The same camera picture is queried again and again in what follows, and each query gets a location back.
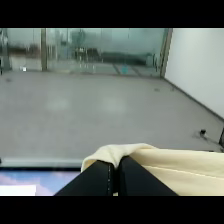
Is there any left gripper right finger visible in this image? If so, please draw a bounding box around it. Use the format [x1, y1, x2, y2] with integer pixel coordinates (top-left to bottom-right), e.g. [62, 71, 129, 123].
[118, 155, 179, 197]

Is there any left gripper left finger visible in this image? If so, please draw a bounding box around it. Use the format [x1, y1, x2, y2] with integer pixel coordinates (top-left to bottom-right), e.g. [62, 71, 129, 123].
[54, 160, 116, 197]

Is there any cream shirt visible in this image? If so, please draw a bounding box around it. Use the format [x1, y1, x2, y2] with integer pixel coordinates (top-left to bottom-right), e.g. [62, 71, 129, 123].
[80, 143, 224, 197]

